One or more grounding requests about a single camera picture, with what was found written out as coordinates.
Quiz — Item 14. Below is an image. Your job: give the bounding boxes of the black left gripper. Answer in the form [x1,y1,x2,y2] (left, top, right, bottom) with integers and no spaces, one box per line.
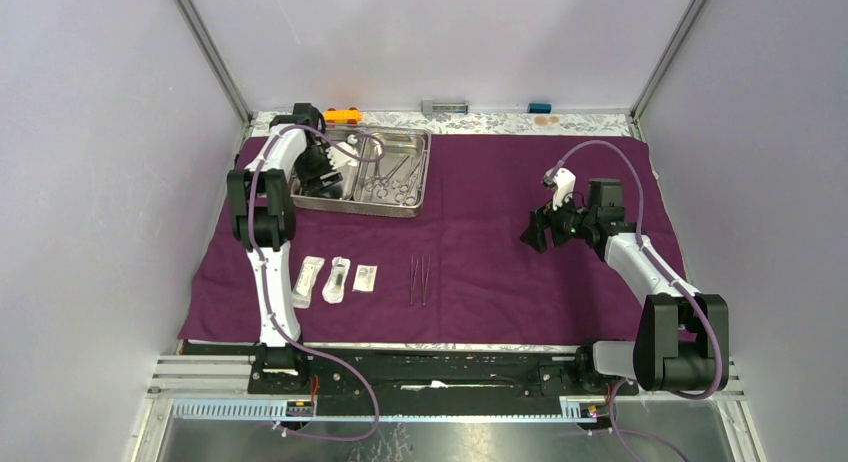
[292,142,341,197]

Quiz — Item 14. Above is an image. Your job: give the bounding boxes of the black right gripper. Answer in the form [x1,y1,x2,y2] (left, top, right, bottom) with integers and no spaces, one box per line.
[519,187,596,254]

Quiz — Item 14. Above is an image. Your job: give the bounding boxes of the perforated steel instrument tray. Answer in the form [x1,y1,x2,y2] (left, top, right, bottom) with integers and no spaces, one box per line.
[291,125,431,218]

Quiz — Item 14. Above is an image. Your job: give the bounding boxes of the small white sterile packet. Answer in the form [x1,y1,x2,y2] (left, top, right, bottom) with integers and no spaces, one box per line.
[352,265,378,293]

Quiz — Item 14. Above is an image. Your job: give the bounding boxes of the long white sterile packet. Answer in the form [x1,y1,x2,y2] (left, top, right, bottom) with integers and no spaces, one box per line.
[292,256,325,309]

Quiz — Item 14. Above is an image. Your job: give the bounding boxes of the steel scalpel handle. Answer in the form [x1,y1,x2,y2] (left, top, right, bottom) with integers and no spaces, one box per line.
[409,256,420,306]

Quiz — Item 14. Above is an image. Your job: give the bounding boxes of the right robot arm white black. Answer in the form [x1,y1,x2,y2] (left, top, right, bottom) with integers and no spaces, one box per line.
[520,169,729,399]

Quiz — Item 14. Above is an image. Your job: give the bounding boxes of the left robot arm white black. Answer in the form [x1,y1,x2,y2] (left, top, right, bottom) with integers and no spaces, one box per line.
[226,103,342,393]

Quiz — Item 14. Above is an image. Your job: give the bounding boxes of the steel surgical forceps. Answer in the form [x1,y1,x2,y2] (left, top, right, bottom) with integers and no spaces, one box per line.
[362,156,411,201]

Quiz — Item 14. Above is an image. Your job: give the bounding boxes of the orange toy car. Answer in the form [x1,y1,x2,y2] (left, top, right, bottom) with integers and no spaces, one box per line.
[323,107,364,125]

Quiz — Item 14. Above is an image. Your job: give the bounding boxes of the blue plastic block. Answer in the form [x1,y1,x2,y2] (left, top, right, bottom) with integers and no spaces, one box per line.
[527,102,552,114]

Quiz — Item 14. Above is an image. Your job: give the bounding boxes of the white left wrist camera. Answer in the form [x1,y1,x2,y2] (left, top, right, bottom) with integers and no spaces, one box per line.
[327,142,360,177]

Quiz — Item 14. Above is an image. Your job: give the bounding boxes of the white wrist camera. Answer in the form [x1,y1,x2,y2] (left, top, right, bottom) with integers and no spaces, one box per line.
[327,142,360,177]
[542,167,576,210]

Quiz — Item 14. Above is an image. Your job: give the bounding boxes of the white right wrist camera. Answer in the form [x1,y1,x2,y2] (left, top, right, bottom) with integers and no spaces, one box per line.
[542,167,576,210]

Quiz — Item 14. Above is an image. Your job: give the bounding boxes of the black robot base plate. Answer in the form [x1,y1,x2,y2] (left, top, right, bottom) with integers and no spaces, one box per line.
[247,347,617,419]

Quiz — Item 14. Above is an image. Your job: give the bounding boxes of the slotted grey cable duct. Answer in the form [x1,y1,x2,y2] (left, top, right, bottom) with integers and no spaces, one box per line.
[170,397,600,425]

